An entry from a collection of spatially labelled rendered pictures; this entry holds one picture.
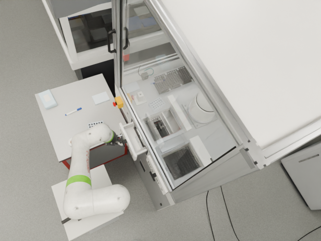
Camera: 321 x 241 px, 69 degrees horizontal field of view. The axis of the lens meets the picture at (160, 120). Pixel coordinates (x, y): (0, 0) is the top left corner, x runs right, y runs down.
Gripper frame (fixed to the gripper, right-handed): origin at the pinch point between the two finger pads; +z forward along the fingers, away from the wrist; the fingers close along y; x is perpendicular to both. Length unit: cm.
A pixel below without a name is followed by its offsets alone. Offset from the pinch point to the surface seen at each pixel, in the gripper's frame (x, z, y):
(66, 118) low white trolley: -42, 6, 32
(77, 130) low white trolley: -27.9, 7.1, 28.2
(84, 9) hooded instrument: -80, -41, -24
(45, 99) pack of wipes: -61, -2, 39
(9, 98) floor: -129, 59, 107
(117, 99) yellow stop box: -34.2, 5.2, -11.2
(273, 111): 43, -87, -66
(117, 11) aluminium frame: -39, -67, -41
